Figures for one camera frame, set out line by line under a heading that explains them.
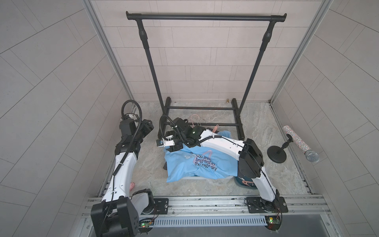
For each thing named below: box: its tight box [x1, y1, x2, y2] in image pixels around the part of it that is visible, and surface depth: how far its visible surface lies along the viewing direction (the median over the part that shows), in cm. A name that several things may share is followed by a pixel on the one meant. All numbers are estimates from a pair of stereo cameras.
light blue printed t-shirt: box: [163, 130, 241, 184], surface depth 72 cm
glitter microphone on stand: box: [266, 124, 320, 164], surface depth 77 cm
